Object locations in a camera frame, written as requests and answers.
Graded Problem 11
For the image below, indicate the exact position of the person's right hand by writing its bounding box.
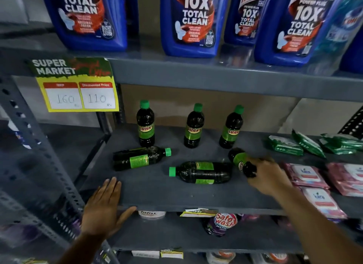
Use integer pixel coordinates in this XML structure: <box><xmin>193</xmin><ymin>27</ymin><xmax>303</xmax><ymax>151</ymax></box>
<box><xmin>245</xmin><ymin>157</ymin><xmax>293</xmax><ymax>196</ymax></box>

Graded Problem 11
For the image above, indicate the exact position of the person's left hand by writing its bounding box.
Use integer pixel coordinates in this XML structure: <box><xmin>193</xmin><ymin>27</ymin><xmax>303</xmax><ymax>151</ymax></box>
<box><xmin>81</xmin><ymin>177</ymin><xmax>137</xmax><ymax>239</ymax></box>

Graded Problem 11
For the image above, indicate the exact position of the dark green-label cleaner bottle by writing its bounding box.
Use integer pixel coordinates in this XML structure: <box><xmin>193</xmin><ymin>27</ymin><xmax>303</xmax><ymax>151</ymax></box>
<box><xmin>228</xmin><ymin>148</ymin><xmax>258</xmax><ymax>179</ymax></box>

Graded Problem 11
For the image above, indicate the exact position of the person's right forearm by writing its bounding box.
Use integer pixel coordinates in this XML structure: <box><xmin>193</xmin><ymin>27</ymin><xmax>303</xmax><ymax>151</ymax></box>
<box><xmin>269</xmin><ymin>183</ymin><xmax>363</xmax><ymax>264</ymax></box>

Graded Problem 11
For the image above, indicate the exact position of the person's left forearm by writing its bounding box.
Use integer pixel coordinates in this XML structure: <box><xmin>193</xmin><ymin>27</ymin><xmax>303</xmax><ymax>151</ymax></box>
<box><xmin>57</xmin><ymin>231</ymin><xmax>107</xmax><ymax>264</ymax></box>

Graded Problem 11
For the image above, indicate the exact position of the white round tub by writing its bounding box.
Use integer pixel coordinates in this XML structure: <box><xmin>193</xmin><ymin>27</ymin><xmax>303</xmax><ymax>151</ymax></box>
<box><xmin>138</xmin><ymin>211</ymin><xmax>167</xmax><ymax>220</ymax></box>

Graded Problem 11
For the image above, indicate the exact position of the green wipes packet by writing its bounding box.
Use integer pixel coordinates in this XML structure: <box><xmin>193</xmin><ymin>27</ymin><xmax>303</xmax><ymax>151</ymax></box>
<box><xmin>268</xmin><ymin>135</ymin><xmax>304</xmax><ymax>156</ymax></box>
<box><xmin>320</xmin><ymin>133</ymin><xmax>363</xmax><ymax>151</ymax></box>
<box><xmin>292</xmin><ymin>130</ymin><xmax>326</xmax><ymax>159</ymax></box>
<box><xmin>319</xmin><ymin>138</ymin><xmax>357</xmax><ymax>155</ymax></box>

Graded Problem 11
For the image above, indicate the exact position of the grey metal shelf board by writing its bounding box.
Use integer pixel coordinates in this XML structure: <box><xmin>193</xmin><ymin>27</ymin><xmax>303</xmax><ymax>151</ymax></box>
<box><xmin>107</xmin><ymin>213</ymin><xmax>363</xmax><ymax>255</ymax></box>
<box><xmin>0</xmin><ymin>31</ymin><xmax>363</xmax><ymax>103</ymax></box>
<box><xmin>80</xmin><ymin>123</ymin><xmax>363</xmax><ymax>219</ymax></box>

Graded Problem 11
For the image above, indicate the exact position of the white shelf label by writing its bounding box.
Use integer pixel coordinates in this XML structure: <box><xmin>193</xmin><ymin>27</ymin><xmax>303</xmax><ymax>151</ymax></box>
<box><xmin>131</xmin><ymin>250</ymin><xmax>160</xmax><ymax>259</ymax></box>

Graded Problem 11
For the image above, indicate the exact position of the pink wipes packet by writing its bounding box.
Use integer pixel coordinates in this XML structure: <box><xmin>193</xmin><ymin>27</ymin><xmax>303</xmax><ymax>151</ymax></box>
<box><xmin>326</xmin><ymin>162</ymin><xmax>363</xmax><ymax>198</ymax></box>
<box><xmin>283</xmin><ymin>163</ymin><xmax>330</xmax><ymax>189</ymax></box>
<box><xmin>300</xmin><ymin>186</ymin><xmax>348</xmax><ymax>221</ymax></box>

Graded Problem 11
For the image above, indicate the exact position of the yellow green shelf label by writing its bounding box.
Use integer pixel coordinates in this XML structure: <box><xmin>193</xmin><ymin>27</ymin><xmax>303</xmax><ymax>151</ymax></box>
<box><xmin>160</xmin><ymin>248</ymin><xmax>184</xmax><ymax>259</ymax></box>

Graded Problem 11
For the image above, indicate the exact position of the group of dark cleaner bottles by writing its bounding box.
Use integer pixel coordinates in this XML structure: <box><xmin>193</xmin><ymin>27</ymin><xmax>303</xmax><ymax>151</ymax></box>
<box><xmin>112</xmin><ymin>100</ymin><xmax>244</xmax><ymax>185</ymax></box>

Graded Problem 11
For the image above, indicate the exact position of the small shelf price tag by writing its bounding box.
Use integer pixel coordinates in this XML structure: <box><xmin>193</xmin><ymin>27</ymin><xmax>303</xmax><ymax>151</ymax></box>
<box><xmin>180</xmin><ymin>208</ymin><xmax>219</xmax><ymax>218</ymax></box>

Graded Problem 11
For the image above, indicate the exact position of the pale cardboard sheet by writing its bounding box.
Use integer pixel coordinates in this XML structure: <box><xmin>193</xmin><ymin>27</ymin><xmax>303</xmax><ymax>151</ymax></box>
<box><xmin>278</xmin><ymin>98</ymin><xmax>363</xmax><ymax>137</ymax></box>

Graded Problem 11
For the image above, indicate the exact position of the purple detergent pouch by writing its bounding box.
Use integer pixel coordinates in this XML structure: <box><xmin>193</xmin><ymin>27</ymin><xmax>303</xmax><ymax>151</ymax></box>
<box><xmin>202</xmin><ymin>213</ymin><xmax>244</xmax><ymax>238</ymax></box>

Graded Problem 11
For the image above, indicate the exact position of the white orange bottle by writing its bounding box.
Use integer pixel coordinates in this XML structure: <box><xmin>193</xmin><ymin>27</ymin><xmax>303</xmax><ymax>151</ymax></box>
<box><xmin>251</xmin><ymin>253</ymin><xmax>290</xmax><ymax>264</ymax></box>
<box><xmin>206</xmin><ymin>251</ymin><xmax>236</xmax><ymax>264</ymax></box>

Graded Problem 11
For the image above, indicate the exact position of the black perforated rack brace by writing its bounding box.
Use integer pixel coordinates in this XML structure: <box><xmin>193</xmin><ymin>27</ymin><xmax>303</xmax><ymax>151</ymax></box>
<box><xmin>338</xmin><ymin>106</ymin><xmax>363</xmax><ymax>140</ymax></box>

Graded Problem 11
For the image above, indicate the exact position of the brown cardboard sheet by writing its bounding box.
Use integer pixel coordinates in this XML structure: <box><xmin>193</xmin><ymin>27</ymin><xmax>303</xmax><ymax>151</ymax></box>
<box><xmin>121</xmin><ymin>84</ymin><xmax>299</xmax><ymax>134</ymax></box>

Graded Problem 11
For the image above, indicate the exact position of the green yellow price sign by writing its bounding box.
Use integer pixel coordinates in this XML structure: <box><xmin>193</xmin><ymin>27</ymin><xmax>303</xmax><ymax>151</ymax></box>
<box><xmin>28</xmin><ymin>57</ymin><xmax>120</xmax><ymax>113</ymax></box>

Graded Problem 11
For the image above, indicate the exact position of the blue toilet cleaner bottle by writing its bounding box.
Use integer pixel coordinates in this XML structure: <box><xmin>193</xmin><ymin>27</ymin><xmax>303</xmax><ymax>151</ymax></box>
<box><xmin>160</xmin><ymin>0</ymin><xmax>230</xmax><ymax>58</ymax></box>
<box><xmin>224</xmin><ymin>0</ymin><xmax>274</xmax><ymax>47</ymax></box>
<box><xmin>124</xmin><ymin>0</ymin><xmax>140</xmax><ymax>43</ymax></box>
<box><xmin>254</xmin><ymin>0</ymin><xmax>348</xmax><ymax>67</ymax></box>
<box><xmin>40</xmin><ymin>0</ymin><xmax>128</xmax><ymax>52</ymax></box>

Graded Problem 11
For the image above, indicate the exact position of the dark blue bottle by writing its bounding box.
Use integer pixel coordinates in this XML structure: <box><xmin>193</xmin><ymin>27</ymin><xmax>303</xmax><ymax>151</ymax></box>
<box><xmin>339</xmin><ymin>26</ymin><xmax>363</xmax><ymax>75</ymax></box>

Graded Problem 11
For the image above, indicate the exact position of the teal cleaner bottle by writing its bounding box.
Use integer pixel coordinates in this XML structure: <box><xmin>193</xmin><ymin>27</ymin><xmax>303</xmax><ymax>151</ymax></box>
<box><xmin>312</xmin><ymin>0</ymin><xmax>363</xmax><ymax>56</ymax></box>

